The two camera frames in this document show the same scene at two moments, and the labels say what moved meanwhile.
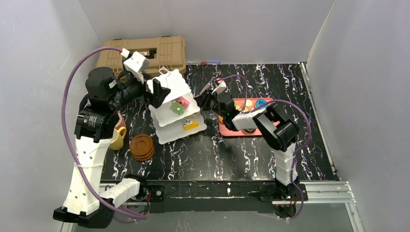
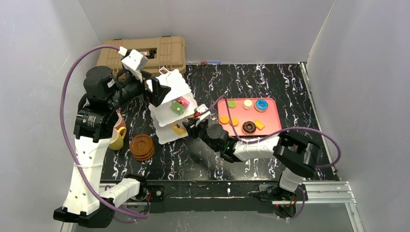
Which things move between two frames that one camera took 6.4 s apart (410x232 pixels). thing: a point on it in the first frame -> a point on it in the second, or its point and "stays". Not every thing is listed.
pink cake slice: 182,101 stays
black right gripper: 208,101 -> 195,127
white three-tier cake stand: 177,116 stays
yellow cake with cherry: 239,108 -> 179,128
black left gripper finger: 159,94 stays
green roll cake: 177,108 stays
